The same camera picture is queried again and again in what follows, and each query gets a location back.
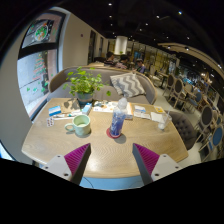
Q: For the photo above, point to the clear plastic cup with straw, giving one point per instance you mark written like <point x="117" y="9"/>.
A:
<point x="163" y="122"/>

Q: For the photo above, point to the white sachet strip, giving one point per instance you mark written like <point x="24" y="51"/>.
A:
<point x="142" y="115"/>

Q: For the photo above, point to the grey curved sofa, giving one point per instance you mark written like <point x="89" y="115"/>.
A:
<point x="60" y="80"/>

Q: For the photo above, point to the grey tufted chair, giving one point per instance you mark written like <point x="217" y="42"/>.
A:
<point x="183" y="128"/>

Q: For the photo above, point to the white tube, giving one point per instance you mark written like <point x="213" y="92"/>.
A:
<point x="66" y="116"/>

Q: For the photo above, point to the small yellow card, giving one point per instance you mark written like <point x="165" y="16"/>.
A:
<point x="159" y="109"/>

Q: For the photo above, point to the green potted plant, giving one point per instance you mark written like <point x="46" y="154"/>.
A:
<point x="85" y="83"/>

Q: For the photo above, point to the flat round red coaster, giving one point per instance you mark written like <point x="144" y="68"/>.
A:
<point x="108" y="133"/>

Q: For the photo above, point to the dark-framed window with decals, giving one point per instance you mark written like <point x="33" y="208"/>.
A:
<point x="36" y="73"/>

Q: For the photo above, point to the white paper napkin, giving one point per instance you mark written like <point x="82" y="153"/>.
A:
<point x="156" y="117"/>

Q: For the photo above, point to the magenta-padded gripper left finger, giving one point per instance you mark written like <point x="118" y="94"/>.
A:
<point x="76" y="159"/>

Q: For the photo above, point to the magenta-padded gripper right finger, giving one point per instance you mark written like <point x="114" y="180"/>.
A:
<point x="147" y="159"/>

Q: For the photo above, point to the silver pill blister pack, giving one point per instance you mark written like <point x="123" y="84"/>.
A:
<point x="50" y="122"/>

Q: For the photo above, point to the small blue carton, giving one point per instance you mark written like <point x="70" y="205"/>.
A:
<point x="87" y="109"/>

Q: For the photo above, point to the blue and white packet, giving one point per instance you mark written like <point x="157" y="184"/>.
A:
<point x="140" y="109"/>

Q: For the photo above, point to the white and orange box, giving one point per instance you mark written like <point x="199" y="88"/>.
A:
<point x="129" y="115"/>

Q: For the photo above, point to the grey zigzag striped pillow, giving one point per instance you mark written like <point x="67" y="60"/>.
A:
<point x="127" y="85"/>

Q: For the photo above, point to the group of ceiling spotlights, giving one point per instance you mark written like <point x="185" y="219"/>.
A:
<point x="110" y="4"/>

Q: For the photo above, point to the clear blue-labelled water bottle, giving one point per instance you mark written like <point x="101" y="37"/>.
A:
<point x="117" y="125"/>

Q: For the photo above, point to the group of round-backed chairs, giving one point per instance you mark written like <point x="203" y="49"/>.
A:
<point x="206" y="116"/>

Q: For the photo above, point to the flat blue card box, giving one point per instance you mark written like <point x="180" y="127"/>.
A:
<point x="55" y="110"/>

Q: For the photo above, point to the light green ceramic mug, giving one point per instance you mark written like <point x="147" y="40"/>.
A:
<point x="81" y="126"/>

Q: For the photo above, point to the person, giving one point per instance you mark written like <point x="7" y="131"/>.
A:
<point x="140" y="66"/>
<point x="123" y="63"/>
<point x="109" y="59"/>

